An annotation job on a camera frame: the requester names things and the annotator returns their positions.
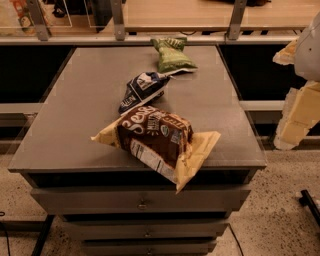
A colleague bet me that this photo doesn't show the dark blue chip bag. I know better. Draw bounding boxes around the dark blue chip bag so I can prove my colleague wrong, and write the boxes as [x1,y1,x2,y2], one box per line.
[118,72,170,115]

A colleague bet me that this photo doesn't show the brown and yellow chip bag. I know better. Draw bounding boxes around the brown and yellow chip bag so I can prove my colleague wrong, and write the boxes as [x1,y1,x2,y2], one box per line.
[92,106,221,193]

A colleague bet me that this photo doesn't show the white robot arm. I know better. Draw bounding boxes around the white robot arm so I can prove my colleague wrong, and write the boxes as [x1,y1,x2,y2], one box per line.
[273,13,320,150]

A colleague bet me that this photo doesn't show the green jalapeno chip bag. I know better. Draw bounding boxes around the green jalapeno chip bag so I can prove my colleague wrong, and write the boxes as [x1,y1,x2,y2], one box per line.
[151,37,197,74]

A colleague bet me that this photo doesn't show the top grey drawer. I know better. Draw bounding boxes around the top grey drawer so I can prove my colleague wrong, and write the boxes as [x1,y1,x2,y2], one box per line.
[31,186,250,215]

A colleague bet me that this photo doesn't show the wooden table in background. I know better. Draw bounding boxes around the wooden table in background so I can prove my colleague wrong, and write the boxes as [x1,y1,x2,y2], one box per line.
[123,0,320,32]

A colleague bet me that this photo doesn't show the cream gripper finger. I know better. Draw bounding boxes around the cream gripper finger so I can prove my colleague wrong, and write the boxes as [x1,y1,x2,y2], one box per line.
[273,39,297,65]
[273,81,320,150]

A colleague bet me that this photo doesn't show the black floor frame bar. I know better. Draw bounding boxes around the black floor frame bar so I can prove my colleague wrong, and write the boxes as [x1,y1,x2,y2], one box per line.
[31,215,54,256]

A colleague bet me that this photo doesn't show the grey metal railing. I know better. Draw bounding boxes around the grey metal railing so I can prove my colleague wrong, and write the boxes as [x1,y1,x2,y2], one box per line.
[0,0,311,46]

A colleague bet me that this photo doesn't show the middle grey drawer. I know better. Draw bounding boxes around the middle grey drawer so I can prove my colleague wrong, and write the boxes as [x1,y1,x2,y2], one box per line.
[63,219,227,240]

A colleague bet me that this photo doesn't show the grey drawer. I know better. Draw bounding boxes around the grey drawer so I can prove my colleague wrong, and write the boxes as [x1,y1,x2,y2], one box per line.
[82,241,216,256]
[31,186,250,215]
[63,219,227,240]

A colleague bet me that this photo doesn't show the bottom grey drawer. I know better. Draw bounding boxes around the bottom grey drawer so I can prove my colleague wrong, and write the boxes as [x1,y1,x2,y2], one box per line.
[82,241,216,256]

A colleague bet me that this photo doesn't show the black metal floor bar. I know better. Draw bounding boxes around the black metal floor bar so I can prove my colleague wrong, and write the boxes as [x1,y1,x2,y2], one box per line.
[299,190,320,227]

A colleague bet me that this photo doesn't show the colourful package on shelf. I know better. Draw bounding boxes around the colourful package on shelf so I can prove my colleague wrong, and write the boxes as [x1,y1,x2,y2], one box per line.
[0,0,35,37]

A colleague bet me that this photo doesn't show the grey drawer cabinet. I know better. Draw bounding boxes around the grey drawer cabinet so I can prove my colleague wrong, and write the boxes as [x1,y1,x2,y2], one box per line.
[9,46,266,256]

